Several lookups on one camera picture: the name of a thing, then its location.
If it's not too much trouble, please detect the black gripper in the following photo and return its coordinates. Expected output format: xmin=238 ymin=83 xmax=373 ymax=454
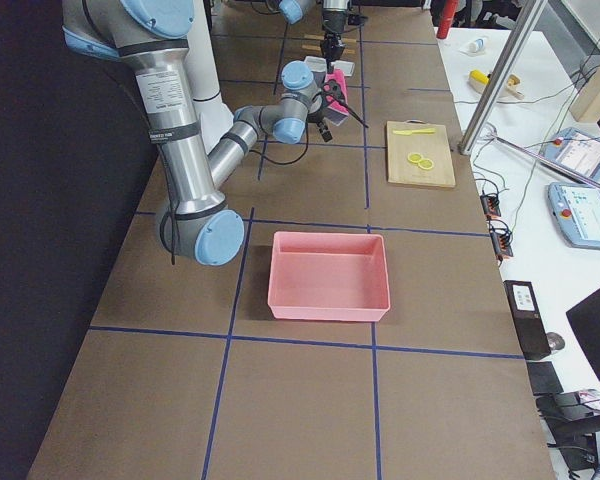
xmin=311 ymin=81 xmax=345 ymax=141
xmin=320 ymin=32 xmax=345 ymax=63

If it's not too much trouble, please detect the pink sponge cloth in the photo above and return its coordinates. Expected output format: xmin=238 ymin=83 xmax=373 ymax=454
xmin=324 ymin=69 xmax=349 ymax=126

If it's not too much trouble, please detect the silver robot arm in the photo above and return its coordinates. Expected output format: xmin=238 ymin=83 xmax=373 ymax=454
xmin=62 ymin=1 xmax=342 ymax=266
xmin=277 ymin=0 xmax=351 ymax=65

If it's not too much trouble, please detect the white rack tray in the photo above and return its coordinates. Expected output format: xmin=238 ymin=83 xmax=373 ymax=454
xmin=304 ymin=55 xmax=355 ymax=77

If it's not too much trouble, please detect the wooden rack rod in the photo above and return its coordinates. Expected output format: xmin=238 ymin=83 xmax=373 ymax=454
xmin=303 ymin=33 xmax=357 ymax=44

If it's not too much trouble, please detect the lemon slice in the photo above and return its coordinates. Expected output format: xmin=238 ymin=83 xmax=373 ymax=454
xmin=407 ymin=152 xmax=423 ymax=164
xmin=417 ymin=158 xmax=435 ymax=171

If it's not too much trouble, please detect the yellow plastic knife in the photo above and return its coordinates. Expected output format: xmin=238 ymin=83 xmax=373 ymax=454
xmin=391 ymin=128 xmax=436 ymax=136

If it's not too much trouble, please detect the wooden cutting board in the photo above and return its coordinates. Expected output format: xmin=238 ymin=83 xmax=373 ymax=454
xmin=386 ymin=121 xmax=456 ymax=189

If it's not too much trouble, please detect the red bottle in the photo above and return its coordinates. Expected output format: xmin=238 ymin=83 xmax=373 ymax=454
xmin=436 ymin=0 xmax=458 ymax=40

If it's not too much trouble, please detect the pink plastic bin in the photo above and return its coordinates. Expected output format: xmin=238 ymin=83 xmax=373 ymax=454
xmin=267 ymin=231 xmax=391 ymax=322

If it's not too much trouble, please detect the white tube bottle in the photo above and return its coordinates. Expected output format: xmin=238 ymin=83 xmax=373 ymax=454
xmin=459 ymin=37 xmax=488 ymax=56

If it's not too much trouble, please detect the black power box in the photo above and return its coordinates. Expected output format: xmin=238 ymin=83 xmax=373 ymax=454
xmin=503 ymin=280 xmax=551 ymax=361

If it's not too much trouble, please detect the blue teach pendant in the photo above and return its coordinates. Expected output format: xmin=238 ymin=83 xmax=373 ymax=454
xmin=540 ymin=127 xmax=600 ymax=180
xmin=547 ymin=182 xmax=600 ymax=250

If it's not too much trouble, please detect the aluminium frame post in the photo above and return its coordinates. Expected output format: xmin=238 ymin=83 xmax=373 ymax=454
xmin=458 ymin=0 xmax=548 ymax=155

